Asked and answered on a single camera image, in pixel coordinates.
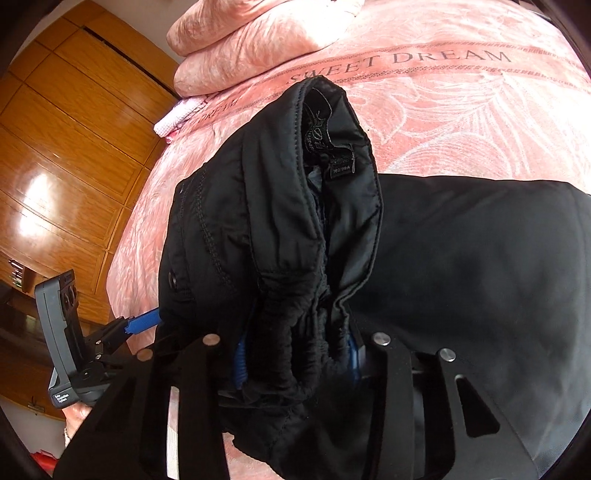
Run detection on wooden wardrobe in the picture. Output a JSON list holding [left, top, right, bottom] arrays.
[[0, 0, 181, 421]]

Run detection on folded pink comforter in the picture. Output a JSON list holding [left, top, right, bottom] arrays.
[[166, 1, 363, 98]]

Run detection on wooden shelf unit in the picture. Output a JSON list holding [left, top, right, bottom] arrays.
[[0, 252, 46, 319]]

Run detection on pink sweet dream bedspread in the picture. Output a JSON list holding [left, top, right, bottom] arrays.
[[104, 0, 591, 480]]

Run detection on person's left hand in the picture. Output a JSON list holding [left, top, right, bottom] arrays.
[[62, 402, 92, 446]]

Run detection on black pants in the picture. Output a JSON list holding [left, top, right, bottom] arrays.
[[158, 77, 590, 479]]

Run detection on folded white pink towel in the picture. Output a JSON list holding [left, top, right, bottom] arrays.
[[153, 96, 207, 138]]

